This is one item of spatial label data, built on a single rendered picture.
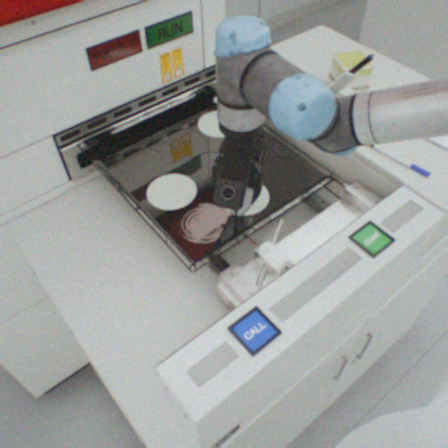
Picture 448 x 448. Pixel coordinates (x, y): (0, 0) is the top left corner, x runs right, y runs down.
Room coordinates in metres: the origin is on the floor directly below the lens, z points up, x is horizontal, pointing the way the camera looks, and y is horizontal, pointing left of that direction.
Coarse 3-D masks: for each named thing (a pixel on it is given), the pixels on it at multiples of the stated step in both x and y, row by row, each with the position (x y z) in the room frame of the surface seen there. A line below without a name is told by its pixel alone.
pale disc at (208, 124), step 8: (208, 112) 0.89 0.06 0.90; (216, 112) 0.89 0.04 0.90; (200, 120) 0.86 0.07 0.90; (208, 120) 0.86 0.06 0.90; (216, 120) 0.86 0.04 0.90; (200, 128) 0.83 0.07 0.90; (208, 128) 0.83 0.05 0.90; (216, 128) 0.83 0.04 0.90; (216, 136) 0.80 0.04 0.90; (224, 136) 0.80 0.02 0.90
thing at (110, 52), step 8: (120, 40) 0.83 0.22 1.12; (128, 40) 0.84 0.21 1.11; (136, 40) 0.85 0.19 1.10; (96, 48) 0.79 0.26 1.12; (104, 48) 0.80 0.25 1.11; (112, 48) 0.81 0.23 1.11; (120, 48) 0.82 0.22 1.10; (128, 48) 0.83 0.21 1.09; (136, 48) 0.84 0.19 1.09; (96, 56) 0.79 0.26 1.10; (104, 56) 0.80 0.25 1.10; (112, 56) 0.81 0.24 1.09; (120, 56) 0.82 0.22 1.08; (96, 64) 0.79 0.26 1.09
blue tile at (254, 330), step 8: (256, 312) 0.32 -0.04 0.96; (248, 320) 0.30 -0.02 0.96; (256, 320) 0.30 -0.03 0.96; (264, 320) 0.30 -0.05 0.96; (232, 328) 0.29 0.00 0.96; (240, 328) 0.29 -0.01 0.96; (248, 328) 0.29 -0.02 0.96; (256, 328) 0.29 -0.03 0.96; (264, 328) 0.29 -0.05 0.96; (272, 328) 0.29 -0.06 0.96; (240, 336) 0.28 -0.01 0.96; (248, 336) 0.28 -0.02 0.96; (256, 336) 0.28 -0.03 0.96; (264, 336) 0.28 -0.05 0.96; (248, 344) 0.27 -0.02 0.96; (256, 344) 0.27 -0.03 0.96
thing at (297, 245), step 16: (336, 208) 0.60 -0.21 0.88; (352, 208) 0.60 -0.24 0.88; (304, 224) 0.55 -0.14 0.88; (320, 224) 0.55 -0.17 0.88; (336, 224) 0.55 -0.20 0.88; (288, 240) 0.51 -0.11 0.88; (304, 240) 0.51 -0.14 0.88; (320, 240) 0.51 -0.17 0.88; (288, 256) 0.48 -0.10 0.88; (304, 256) 0.48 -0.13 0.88; (256, 272) 0.44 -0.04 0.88; (224, 288) 0.41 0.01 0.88
